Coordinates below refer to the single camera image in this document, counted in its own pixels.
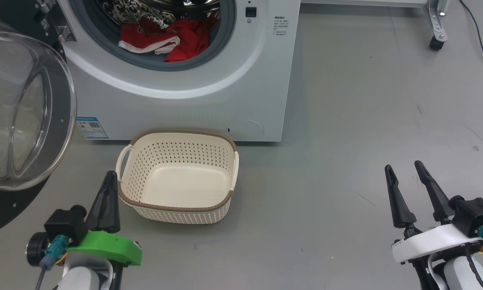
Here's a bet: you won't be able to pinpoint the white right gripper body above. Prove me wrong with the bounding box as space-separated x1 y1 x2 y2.
391 224 483 265

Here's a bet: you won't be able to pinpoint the thin black floor cable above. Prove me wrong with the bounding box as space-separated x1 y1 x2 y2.
459 0 483 82

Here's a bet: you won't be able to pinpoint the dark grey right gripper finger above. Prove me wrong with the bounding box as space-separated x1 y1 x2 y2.
384 164 417 229
415 160 454 224

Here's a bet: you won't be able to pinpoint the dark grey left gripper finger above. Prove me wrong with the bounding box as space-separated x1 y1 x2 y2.
86 171 113 233
105 171 121 234

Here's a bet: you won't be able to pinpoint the metal cart leg with caster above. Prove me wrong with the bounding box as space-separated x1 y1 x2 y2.
423 0 452 51

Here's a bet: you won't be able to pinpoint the round glass washing machine door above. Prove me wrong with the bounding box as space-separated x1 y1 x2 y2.
0 16 78 238

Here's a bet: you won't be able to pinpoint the cream perforated laundry basket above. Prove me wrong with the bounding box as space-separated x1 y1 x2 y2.
116 129 239 224

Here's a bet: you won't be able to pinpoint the red shorts with white panel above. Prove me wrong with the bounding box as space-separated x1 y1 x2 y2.
118 17 181 55

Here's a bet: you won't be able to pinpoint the blue white energy label sticker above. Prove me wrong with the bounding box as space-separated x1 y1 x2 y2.
76 117 109 140

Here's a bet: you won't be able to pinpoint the white front-load washing machine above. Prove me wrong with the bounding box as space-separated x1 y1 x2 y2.
35 0 302 143

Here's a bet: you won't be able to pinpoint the white partition panel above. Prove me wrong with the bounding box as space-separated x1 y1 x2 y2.
301 0 428 8

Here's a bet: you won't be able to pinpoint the red Bulls 23 jersey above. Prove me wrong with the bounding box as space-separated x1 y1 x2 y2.
164 11 222 63

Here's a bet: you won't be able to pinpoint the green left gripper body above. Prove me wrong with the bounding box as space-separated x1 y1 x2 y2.
66 230 143 267

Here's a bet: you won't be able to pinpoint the left camera cable teal plug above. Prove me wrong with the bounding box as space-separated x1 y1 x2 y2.
35 235 69 290

